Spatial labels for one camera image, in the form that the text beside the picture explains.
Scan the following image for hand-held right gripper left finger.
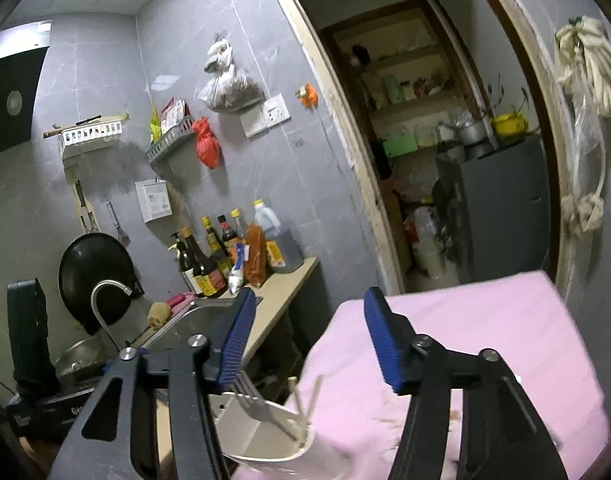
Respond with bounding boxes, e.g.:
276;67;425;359
48;287;259;480

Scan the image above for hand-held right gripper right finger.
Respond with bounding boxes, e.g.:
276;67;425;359
363;286;571;480

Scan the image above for bunch of metal cutlery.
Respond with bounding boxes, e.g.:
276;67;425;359
230;372;267;411

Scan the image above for wooden chopstick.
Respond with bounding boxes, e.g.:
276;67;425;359
300;374;323;447
288;378;305;445

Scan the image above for white plastic utensil holder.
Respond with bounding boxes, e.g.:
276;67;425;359
208;390;353;480

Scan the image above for stainless steel sink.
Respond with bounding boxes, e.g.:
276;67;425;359
136;296;264;356

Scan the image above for steel basin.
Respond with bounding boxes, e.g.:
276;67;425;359
53;335;119;378

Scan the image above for blue white packet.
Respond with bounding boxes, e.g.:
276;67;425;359
228;242;249;293

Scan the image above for beige kitchen counter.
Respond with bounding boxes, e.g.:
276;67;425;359
130;256;320;386

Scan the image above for dark sauce bottle red label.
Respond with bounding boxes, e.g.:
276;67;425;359
180;227;226;298

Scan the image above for orange seasoning packet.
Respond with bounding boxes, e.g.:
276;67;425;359
243;224;269;286

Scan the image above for metal faucet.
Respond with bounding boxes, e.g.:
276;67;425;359
90;280;136;351

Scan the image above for loofah sponge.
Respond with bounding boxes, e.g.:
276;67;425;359
146;301;172;331

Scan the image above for dark pump sauce bottle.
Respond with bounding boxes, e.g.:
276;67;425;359
170;231;196;291

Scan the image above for yellow cap sauce bottle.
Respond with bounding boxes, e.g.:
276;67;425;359
202;216;232;281

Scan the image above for black wok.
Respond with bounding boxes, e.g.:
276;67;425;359
58;232;145;336

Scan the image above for cooking oil jug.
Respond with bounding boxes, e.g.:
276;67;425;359
253;200;305;273

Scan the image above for dark cap sauce bottle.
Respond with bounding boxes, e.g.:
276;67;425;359
217;215;239;258

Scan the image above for pink floral tablecloth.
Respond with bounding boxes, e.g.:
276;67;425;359
233;270;611;480

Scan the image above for white plastic jug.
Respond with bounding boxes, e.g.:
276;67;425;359
413;205;459;281

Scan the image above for metal hanging spatula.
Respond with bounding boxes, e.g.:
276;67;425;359
106;200;131;247

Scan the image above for wooden hanging utensil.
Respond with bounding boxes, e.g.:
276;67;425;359
63;157;96;235

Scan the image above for grey fridge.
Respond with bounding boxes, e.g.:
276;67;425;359
435;137;553;283

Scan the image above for red plastic bag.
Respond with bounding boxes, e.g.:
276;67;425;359
192;116;222;170

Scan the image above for green box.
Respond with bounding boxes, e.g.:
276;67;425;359
383;135;419;159

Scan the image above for metal cooking pot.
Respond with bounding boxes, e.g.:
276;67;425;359
450;119;489;147

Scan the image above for black range hood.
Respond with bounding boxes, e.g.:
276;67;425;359
0;20;52;161

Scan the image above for red seasoning packets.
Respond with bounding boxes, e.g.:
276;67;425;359
160;97;189;131

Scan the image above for wooden rolling pin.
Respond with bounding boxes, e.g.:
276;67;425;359
43;112;130;139

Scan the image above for clear bag of dried goods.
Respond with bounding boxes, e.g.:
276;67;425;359
198;35;265;112

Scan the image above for yellow bowl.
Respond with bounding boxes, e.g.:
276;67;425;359
491;112;529;137

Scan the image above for green jar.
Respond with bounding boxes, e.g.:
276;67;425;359
383;75;403;106

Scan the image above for wooden shelf unit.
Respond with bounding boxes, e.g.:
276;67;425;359
318;0;486;161

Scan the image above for clear plastic bag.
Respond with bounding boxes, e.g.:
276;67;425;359
568;80;609;171

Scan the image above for cream rubber gloves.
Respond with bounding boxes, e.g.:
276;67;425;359
555;16;611;118

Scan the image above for white wall box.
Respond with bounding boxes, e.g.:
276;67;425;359
136;178;172;224

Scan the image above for grey wall shelf rack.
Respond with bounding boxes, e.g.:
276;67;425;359
144;116;196;165

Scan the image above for white wall basket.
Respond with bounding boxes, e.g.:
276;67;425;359
58;121;124;158

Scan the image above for white wall switch socket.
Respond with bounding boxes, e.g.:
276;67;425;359
240;94;291;138

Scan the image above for worn door frame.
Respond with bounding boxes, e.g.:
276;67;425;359
258;0;586;301

